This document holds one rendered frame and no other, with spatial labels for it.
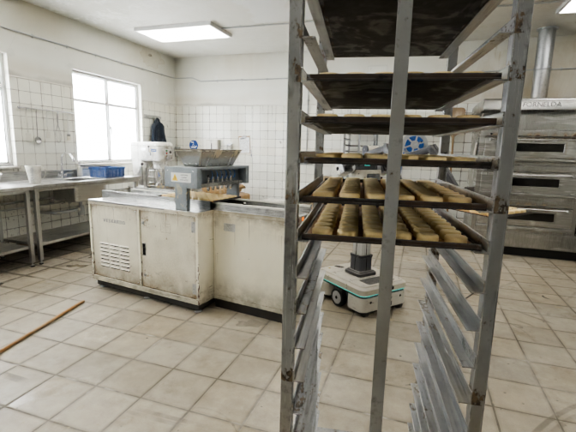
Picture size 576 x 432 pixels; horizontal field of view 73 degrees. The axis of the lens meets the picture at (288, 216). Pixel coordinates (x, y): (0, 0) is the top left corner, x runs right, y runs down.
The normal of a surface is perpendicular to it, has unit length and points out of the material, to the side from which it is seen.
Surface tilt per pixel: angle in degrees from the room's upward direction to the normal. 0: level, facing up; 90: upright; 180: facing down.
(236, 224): 90
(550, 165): 90
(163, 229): 90
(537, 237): 91
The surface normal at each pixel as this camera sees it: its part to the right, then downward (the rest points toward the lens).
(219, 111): -0.32, 0.15
